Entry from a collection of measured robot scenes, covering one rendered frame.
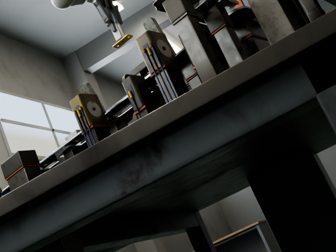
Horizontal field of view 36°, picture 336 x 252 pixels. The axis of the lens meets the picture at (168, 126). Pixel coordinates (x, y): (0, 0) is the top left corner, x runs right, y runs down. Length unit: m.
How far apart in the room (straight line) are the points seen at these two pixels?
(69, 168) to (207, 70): 0.38
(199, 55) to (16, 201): 0.52
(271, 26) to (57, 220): 0.72
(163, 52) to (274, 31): 0.32
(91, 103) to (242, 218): 9.94
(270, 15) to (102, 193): 0.64
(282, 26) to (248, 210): 10.20
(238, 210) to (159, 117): 10.55
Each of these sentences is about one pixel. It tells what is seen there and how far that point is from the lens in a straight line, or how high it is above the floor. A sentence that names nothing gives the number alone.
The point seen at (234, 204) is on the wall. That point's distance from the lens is 11.55.
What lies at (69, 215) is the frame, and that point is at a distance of 1.15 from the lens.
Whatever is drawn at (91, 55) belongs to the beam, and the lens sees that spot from 7.66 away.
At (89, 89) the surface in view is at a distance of 1.77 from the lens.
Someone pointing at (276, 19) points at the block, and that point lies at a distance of 1.38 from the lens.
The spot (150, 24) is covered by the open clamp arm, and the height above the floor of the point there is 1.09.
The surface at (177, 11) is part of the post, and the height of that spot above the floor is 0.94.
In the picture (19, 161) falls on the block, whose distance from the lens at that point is 1.95.
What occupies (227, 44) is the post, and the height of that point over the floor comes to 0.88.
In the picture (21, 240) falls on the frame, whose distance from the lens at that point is 1.22.
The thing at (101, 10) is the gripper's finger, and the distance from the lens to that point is 2.02.
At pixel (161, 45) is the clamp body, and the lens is 1.50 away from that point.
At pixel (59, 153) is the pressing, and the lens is 2.04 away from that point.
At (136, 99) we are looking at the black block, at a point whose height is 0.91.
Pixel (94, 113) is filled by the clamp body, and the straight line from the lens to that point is 1.70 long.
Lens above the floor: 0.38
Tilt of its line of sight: 16 degrees up
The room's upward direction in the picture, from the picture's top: 24 degrees counter-clockwise
